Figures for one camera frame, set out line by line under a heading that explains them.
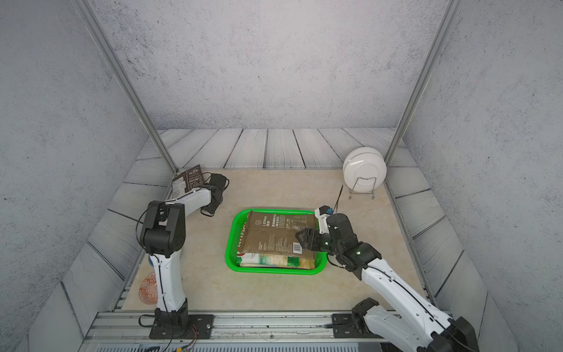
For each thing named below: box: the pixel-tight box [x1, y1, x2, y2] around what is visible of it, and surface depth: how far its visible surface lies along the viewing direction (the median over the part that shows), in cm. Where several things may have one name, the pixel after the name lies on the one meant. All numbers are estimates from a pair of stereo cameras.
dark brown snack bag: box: [171, 164, 205, 200], surface depth 117 cm
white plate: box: [342, 146, 388, 193], surface depth 104 cm
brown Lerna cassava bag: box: [237, 210, 318, 259], surface depth 87 cm
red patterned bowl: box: [138, 272, 158, 306], surface depth 80 cm
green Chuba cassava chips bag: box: [237, 252, 316, 270], surface depth 81 cm
